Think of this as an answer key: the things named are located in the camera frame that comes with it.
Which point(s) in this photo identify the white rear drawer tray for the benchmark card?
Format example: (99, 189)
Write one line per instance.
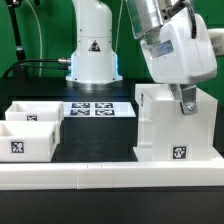
(35, 111)

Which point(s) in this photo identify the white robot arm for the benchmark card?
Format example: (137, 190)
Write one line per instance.
(94, 63)

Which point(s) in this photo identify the black camera stand pole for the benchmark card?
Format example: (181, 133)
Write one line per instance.
(18, 71)

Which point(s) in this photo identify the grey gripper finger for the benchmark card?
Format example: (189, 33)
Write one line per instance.
(186, 94)

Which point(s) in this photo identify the white drawer cabinet box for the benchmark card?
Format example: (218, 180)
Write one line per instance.
(166, 134)

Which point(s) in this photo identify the white L-shaped border rail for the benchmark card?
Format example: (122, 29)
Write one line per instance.
(110, 175)

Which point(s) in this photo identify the white fiducial marker sheet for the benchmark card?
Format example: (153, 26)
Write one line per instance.
(98, 109)

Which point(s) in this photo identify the white drawer tray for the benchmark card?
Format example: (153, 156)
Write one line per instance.
(35, 111)
(28, 141)

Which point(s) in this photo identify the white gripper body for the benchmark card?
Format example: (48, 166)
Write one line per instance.
(178, 58)

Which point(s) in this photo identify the white front drawer tray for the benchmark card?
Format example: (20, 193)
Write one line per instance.
(28, 141)

